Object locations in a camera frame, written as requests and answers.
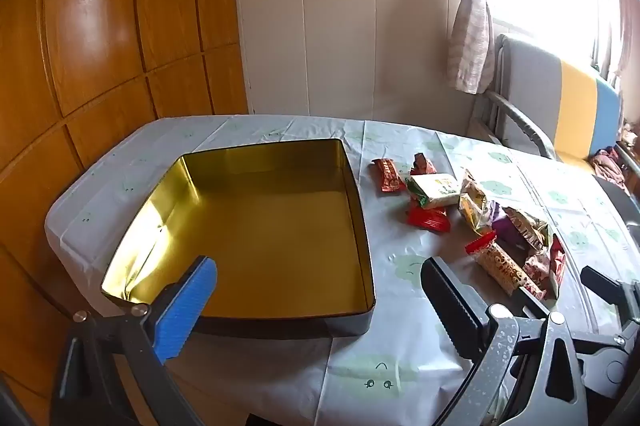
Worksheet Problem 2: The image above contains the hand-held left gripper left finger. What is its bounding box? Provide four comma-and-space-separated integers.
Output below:
50, 255, 221, 426

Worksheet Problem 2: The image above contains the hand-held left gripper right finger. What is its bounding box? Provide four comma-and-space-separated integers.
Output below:
420, 256, 591, 426

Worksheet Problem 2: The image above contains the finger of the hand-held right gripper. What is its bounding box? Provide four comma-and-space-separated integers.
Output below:
581, 266, 640, 343
507, 286, 551, 319

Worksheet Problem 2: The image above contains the purple snack packet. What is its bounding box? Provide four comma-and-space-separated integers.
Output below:
490, 201, 517, 247

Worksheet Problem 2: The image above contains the red gold-print snack packet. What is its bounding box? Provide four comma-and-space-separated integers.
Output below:
406, 201, 451, 233

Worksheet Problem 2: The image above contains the yellow silver-edged snack packet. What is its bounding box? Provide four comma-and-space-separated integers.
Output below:
457, 169, 496, 234

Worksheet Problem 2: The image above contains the green and white snack packet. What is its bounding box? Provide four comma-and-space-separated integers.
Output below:
405, 173, 463, 210

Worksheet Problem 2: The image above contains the gold-lined maroon tin box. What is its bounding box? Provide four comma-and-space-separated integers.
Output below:
100, 138, 377, 341

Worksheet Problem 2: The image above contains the pink-red snack packet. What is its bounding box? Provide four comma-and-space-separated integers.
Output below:
522, 236, 567, 299

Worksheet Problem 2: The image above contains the long tan red-ended snack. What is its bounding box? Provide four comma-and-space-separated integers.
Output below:
465, 231, 546, 301

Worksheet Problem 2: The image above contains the pale green-print tablecloth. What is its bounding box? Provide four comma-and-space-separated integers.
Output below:
44, 115, 640, 426

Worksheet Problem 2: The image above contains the clear orange-edged seed packet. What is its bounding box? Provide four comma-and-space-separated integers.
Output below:
502, 206, 553, 251

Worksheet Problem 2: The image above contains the black chair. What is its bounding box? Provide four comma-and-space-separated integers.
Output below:
595, 176, 640, 227

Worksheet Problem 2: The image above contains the dark red cloth pile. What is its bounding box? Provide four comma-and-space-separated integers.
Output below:
589, 147, 632, 194

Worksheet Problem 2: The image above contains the brown-red patterned snack packet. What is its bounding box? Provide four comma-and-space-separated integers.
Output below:
371, 158, 407, 194

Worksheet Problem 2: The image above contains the small red snack packet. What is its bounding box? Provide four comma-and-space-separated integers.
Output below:
410, 153, 438, 177

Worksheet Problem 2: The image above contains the grey yellow blue armchair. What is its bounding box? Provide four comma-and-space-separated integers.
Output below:
482, 33, 626, 171

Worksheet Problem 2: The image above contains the pale patterned curtain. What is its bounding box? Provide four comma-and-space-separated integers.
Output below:
446, 0, 496, 95

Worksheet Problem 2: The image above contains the wooden wardrobe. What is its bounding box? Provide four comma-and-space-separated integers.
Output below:
0, 0, 251, 426

